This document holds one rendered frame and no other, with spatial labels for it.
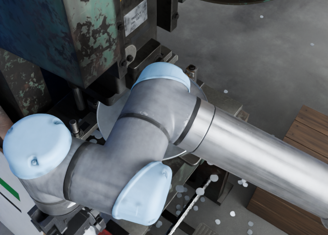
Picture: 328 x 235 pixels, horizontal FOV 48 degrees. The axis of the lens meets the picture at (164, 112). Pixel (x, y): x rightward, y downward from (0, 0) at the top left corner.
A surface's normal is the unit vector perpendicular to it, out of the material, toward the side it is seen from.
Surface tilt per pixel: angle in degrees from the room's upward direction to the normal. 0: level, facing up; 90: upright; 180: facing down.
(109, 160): 9
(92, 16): 90
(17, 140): 0
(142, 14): 90
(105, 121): 2
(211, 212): 0
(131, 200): 43
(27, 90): 90
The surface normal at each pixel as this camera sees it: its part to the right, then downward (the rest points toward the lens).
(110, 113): -0.01, -0.57
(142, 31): 0.81, 0.48
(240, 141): 0.17, -0.11
